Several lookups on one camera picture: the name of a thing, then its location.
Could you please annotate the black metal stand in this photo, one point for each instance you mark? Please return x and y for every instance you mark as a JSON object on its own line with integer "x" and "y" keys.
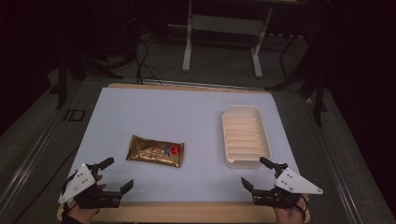
{"x": 61, "y": 77}
{"x": 319, "y": 93}

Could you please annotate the white ribbed plastic tray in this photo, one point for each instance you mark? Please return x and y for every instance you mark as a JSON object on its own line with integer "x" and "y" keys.
{"x": 246, "y": 137}

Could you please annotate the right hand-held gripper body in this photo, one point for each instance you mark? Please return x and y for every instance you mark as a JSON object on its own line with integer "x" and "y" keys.
{"x": 295, "y": 183}

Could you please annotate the black floor socket box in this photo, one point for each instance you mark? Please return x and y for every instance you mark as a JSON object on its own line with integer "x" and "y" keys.
{"x": 74, "y": 115}

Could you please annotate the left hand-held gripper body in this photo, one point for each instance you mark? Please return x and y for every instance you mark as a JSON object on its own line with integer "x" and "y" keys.
{"x": 77, "y": 183}

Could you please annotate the gold snack packet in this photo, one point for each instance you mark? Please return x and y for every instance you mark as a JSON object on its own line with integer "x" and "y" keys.
{"x": 155, "y": 151}

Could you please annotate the silver metal strip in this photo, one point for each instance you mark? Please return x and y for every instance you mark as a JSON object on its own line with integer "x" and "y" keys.
{"x": 199, "y": 84}

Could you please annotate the pale blue table mat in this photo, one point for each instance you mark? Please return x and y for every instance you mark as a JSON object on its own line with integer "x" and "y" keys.
{"x": 186, "y": 118}

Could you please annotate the person's left hand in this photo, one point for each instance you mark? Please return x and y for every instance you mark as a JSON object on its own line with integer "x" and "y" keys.
{"x": 81, "y": 215}

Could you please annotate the person's right hand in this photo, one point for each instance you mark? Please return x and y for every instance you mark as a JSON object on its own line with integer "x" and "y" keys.
{"x": 291, "y": 215}

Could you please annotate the white metal desk frame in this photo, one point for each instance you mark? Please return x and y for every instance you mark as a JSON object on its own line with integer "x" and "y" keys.
{"x": 225, "y": 24}

